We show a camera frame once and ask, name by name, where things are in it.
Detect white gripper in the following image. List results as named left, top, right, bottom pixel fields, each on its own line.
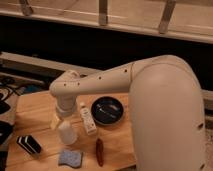
left=50, top=97, right=77, bottom=130

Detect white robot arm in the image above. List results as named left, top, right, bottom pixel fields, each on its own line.
left=50, top=55, right=207, bottom=171

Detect wooden table board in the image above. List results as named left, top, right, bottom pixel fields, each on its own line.
left=6, top=92, right=135, bottom=171

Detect white tube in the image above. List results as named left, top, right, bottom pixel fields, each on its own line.
left=80, top=102, right=97, bottom=136

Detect blue sponge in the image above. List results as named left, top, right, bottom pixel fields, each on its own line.
left=58, top=150, right=82, bottom=168

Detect black object left edge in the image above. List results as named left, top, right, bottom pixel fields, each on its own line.
left=0, top=101, right=14, bottom=146

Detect red brown oblong object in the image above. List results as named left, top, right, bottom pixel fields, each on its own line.
left=96, top=138, right=104, bottom=167

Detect black round plate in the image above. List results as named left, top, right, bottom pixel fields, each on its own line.
left=91, top=96, right=124, bottom=126

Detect black cables at left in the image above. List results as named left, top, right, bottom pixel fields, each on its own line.
left=0, top=75, right=28, bottom=101

